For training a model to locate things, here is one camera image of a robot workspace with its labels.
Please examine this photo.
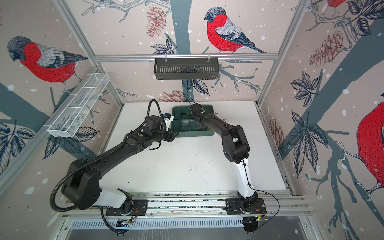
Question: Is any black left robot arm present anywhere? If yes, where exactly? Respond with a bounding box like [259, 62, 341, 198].
[50, 113, 178, 212]

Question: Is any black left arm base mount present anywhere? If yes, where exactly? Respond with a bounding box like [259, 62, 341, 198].
[106, 200, 149, 217]

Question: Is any aluminium top crossbar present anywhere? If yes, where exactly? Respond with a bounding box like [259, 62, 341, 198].
[94, 53, 280, 63]

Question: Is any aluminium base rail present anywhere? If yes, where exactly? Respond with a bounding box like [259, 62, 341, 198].
[64, 191, 311, 220]

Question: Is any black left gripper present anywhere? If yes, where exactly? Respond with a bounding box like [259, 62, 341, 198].
[152, 127, 181, 143]

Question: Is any black hanging wire basket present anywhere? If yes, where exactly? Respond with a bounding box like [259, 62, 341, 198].
[154, 58, 220, 80]

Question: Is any white wire mesh shelf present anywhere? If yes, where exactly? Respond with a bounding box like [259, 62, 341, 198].
[48, 73, 110, 138]

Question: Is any green plastic compartment tray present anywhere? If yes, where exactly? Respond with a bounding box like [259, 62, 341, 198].
[171, 106, 215, 138]

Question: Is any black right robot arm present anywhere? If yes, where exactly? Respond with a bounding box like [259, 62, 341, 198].
[191, 103, 259, 214]

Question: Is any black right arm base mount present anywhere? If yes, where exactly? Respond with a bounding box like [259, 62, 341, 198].
[223, 198, 267, 215]

